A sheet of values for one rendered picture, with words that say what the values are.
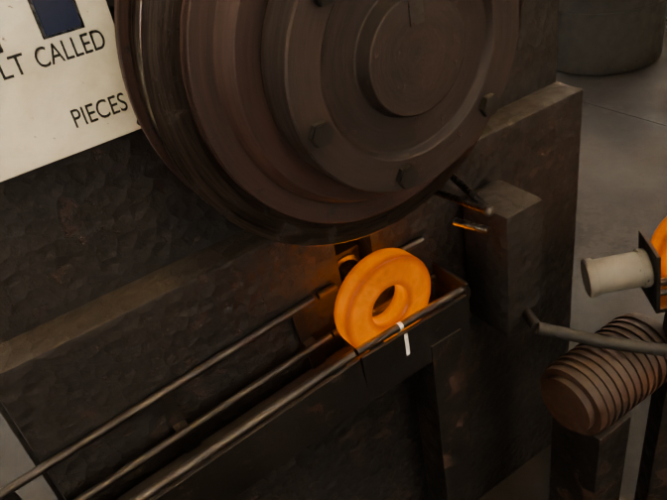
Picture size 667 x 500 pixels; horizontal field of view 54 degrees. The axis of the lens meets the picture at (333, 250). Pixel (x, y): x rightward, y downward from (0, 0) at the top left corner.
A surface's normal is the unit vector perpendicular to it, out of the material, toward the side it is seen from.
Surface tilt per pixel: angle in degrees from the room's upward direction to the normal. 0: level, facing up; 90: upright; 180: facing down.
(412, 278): 90
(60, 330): 0
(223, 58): 79
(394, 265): 90
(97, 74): 90
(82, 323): 0
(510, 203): 0
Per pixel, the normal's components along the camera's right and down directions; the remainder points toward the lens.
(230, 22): -0.49, 0.23
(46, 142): 0.55, 0.40
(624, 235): -0.16, -0.81
